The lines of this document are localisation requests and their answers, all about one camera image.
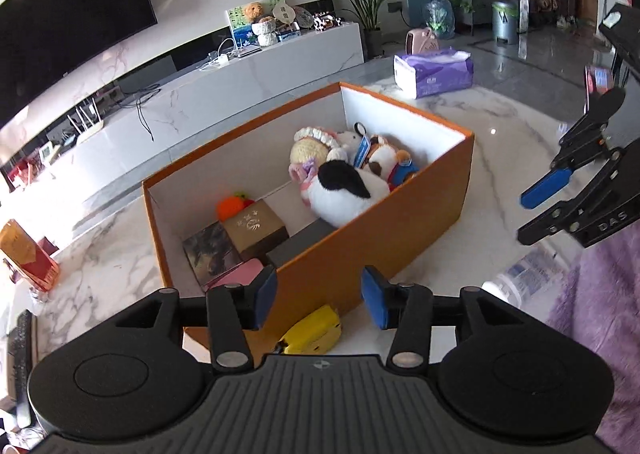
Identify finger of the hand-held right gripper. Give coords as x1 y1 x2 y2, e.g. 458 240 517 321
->
519 86 627 210
517 148 632 246

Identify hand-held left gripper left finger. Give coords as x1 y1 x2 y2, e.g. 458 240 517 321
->
115 264 279 371

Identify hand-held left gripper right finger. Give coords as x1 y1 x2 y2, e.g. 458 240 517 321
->
360 265 527 371

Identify gold gift box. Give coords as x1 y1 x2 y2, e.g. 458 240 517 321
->
222 199 290 263

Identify orange storage box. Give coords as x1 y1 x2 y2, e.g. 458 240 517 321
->
142 81 475 342

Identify pink box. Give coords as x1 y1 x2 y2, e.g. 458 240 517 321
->
204 257 266 293

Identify black box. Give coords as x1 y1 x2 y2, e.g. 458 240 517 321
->
265 219 337 269

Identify yellow plastic toy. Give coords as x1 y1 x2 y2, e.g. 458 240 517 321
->
276 303 343 355

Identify white plastic jar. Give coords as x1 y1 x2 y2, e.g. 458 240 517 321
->
481 253 562 308

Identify dark patterned box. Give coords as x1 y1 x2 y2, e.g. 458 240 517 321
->
181 221 245 291

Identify orange plush toy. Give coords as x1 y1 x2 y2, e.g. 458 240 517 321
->
216 191 255 221

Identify black and white plush toy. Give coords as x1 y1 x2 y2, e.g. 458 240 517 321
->
300 159 391 229

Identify purple fleece clothing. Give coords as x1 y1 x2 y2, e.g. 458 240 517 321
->
544 228 640 454

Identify brown and white plush toy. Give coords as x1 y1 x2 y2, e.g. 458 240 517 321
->
354 122 420 188

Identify cream plush doll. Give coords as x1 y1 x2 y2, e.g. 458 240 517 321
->
288 126 364 187

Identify purple tissue pack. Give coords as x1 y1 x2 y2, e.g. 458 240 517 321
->
393 48 475 100

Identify silver trash can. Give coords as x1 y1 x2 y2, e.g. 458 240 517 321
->
491 0 520 46

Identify pink space heater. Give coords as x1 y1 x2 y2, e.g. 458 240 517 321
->
409 26 439 56

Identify white marble tv cabinet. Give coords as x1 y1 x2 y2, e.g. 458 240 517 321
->
0 21 365 240

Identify blue water bottle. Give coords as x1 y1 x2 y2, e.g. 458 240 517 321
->
422 0 456 40

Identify white router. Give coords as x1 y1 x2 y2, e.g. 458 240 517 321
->
67 96 105 143

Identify red and gold box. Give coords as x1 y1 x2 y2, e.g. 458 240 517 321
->
0 219 60 291

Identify black keyboard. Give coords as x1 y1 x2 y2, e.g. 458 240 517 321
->
7 309 39 431

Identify potted long-leaf plant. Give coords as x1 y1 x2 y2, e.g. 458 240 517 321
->
321 0 402 61

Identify red gift boxes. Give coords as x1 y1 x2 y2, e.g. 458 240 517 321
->
7 159 47 191

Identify green flower painting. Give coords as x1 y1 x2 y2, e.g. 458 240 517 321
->
225 0 289 48

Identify round white plaque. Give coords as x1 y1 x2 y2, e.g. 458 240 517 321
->
272 1 296 28

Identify black television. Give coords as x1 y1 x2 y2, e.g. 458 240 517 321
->
0 0 159 131

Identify black cable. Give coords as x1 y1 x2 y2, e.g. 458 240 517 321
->
134 88 164 143

